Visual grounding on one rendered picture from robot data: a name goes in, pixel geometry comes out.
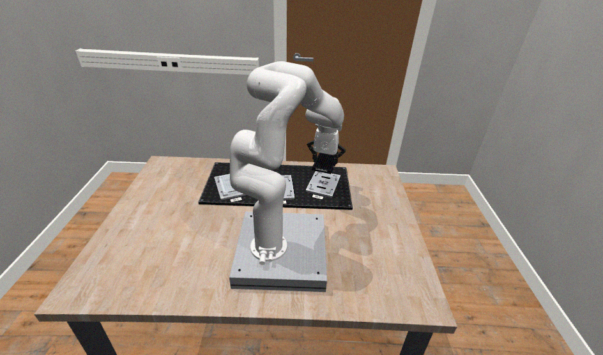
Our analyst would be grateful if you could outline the black well plate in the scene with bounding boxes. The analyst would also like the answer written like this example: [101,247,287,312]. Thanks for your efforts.
[312,153,335,174]

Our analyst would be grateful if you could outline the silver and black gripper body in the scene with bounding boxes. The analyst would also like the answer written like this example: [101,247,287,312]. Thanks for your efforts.
[314,129,339,155]

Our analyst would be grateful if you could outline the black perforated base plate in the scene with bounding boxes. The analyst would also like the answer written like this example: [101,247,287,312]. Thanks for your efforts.
[198,162,353,210]

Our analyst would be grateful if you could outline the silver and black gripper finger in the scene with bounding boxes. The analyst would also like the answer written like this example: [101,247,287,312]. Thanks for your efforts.
[333,144,346,166]
[307,140,317,162]

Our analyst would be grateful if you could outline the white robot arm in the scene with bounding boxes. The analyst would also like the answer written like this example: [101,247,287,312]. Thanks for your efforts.
[230,61,344,265]

